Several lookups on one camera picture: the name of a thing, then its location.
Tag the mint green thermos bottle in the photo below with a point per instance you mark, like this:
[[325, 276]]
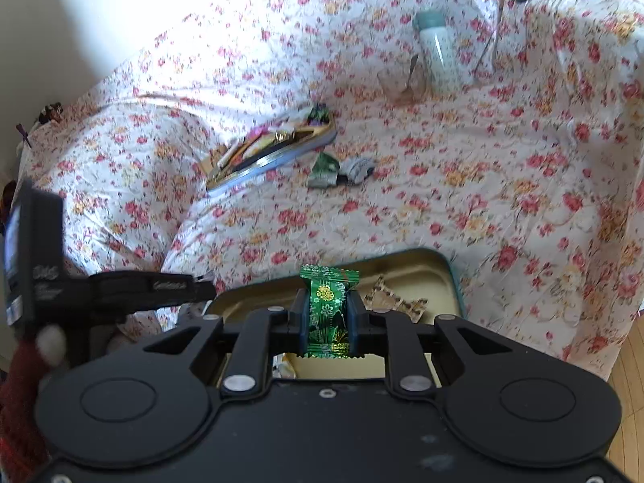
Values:
[[440, 55]]

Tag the white black text packet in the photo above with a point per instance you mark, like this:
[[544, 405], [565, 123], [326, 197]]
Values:
[[355, 170]]

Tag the snack-filled tin lid tray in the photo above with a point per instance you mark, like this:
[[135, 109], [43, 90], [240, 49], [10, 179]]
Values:
[[270, 145]]

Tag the green foil candy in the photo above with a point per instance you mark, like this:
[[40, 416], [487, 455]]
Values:
[[326, 319]]

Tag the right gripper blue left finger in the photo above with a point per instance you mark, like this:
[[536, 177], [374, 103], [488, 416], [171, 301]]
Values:
[[298, 324]]

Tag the floral sofa cover cloth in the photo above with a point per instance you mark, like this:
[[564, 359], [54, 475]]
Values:
[[530, 184]]

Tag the metal spoon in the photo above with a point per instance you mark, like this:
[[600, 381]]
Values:
[[407, 91]]

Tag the clear glass cup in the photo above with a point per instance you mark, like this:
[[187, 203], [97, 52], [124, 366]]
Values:
[[392, 82]]

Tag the thin metal stick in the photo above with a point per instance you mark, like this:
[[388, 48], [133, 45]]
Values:
[[483, 71]]

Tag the leopard pattern candy packet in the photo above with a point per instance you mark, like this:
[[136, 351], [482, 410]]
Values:
[[382, 297]]

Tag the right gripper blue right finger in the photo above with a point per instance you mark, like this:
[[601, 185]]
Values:
[[357, 323]]

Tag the red gloved left hand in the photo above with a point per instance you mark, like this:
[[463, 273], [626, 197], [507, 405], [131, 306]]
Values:
[[23, 449]]

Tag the green Suibianguo packet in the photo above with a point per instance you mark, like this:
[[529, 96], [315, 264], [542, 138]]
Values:
[[324, 172]]

